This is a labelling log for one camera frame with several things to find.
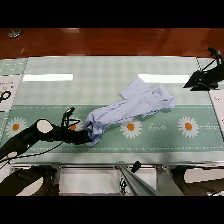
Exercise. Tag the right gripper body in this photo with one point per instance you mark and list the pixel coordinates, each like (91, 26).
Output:
(203, 81)

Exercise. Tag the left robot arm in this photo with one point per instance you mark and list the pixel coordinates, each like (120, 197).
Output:
(26, 136)

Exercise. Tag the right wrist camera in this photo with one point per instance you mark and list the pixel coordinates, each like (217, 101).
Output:
(215, 56)

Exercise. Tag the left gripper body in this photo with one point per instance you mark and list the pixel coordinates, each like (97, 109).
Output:
(76, 136)

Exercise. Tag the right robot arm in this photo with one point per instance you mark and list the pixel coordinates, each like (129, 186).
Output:
(196, 180)

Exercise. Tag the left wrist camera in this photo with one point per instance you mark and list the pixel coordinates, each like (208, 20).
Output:
(68, 115)

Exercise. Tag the silver frame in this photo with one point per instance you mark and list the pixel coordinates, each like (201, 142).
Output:
(143, 185)

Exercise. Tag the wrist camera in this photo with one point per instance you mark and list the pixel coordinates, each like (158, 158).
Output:
(68, 115)
(215, 56)

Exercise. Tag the light blue shirt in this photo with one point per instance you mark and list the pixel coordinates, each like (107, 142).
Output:
(133, 105)

